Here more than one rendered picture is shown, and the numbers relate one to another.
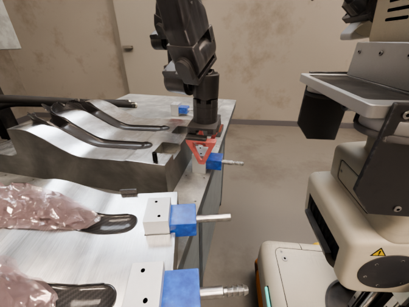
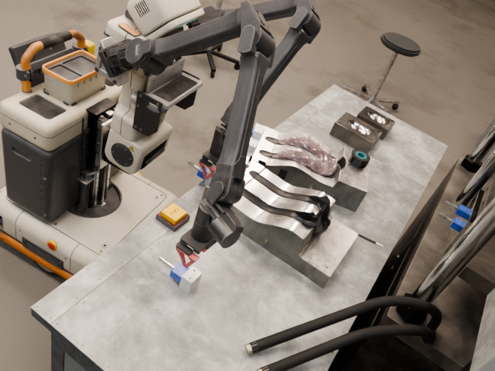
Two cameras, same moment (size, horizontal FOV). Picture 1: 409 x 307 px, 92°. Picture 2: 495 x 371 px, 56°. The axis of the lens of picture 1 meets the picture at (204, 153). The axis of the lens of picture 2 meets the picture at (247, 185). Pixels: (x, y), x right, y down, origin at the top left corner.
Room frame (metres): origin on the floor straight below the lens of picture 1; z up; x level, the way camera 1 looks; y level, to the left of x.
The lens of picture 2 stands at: (1.72, 0.29, 1.90)
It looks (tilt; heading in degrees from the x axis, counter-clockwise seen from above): 39 degrees down; 187
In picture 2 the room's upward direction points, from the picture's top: 20 degrees clockwise
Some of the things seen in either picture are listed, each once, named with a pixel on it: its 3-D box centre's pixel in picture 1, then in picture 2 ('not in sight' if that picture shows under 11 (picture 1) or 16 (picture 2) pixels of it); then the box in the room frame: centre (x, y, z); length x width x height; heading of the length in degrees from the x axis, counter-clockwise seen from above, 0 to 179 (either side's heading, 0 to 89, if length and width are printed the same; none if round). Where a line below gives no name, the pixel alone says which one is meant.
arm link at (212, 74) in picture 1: (203, 84); (223, 135); (0.45, 0.00, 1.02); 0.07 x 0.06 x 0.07; 57
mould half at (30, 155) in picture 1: (100, 136); (283, 211); (0.51, 0.29, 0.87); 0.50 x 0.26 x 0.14; 77
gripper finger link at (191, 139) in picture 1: (202, 144); not in sight; (0.43, 0.00, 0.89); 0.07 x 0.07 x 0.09; 80
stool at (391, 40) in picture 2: not in sight; (381, 74); (-2.42, 0.59, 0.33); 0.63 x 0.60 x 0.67; 0
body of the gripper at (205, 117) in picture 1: (205, 112); (219, 148); (0.45, 0.00, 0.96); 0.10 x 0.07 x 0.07; 170
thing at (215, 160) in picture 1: (218, 161); (202, 171); (0.44, -0.04, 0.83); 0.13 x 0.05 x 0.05; 79
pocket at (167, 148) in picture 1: (168, 155); not in sight; (0.40, 0.08, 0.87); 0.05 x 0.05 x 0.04; 77
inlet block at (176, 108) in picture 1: (185, 109); (177, 270); (0.90, 0.08, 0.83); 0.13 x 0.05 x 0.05; 77
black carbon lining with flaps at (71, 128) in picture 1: (98, 122); (285, 198); (0.50, 0.28, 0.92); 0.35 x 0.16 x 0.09; 77
